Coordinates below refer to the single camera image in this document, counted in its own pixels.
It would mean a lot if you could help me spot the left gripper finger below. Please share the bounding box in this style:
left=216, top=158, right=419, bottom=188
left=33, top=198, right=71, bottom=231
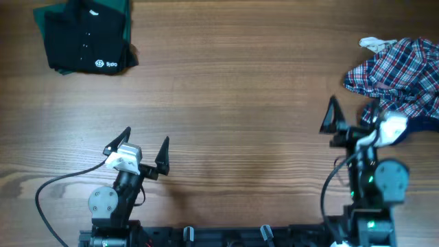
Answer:
left=155, top=137, right=169, bottom=176
left=103, top=126, right=131, bottom=156

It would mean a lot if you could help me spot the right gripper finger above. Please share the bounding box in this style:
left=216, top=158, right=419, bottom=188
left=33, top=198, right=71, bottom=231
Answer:
left=368, top=101, right=380, bottom=128
left=320, top=95, right=346, bottom=134

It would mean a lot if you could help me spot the black t-shirt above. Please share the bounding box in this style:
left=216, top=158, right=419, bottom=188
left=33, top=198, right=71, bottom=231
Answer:
left=43, top=0, right=139, bottom=75

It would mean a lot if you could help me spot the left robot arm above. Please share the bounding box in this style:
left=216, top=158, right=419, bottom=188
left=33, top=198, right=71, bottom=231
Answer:
left=78, top=127, right=169, bottom=247

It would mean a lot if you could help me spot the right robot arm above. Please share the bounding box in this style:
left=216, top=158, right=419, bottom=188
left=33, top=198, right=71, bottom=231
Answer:
left=320, top=96, right=410, bottom=246

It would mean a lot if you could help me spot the red plaid shirt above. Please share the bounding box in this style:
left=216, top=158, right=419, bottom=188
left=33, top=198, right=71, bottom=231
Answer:
left=343, top=38, right=438, bottom=144

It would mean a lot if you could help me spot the small white cloth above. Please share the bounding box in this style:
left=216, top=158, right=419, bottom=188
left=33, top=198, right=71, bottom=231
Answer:
left=359, top=37, right=398, bottom=54

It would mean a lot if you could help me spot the folded green cloth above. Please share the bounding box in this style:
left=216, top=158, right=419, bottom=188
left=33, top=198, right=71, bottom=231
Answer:
left=32, top=0, right=133, bottom=75

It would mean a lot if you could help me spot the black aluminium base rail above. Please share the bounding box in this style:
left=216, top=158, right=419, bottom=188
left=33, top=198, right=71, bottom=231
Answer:
left=78, top=224, right=337, bottom=247

